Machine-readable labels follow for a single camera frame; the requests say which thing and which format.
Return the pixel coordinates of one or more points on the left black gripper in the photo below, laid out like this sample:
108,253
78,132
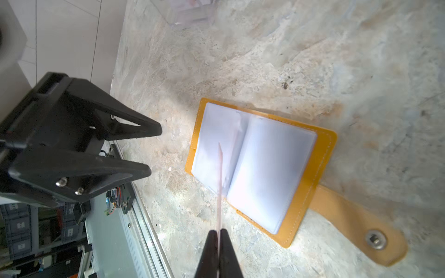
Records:
50,143

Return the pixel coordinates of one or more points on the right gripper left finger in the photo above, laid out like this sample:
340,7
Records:
208,265

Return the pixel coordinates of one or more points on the aluminium mounting rail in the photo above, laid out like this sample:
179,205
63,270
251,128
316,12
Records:
125,245

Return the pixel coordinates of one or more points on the clear acrylic card stand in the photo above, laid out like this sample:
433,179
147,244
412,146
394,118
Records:
185,13

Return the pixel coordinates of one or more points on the yellow leather card holder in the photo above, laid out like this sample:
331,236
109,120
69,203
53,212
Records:
271,171

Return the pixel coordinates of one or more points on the red VIP card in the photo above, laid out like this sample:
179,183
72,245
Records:
219,197

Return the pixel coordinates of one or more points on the left green circuit board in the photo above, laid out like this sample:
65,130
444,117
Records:
121,197

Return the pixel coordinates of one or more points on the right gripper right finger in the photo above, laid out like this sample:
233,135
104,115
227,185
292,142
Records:
229,265

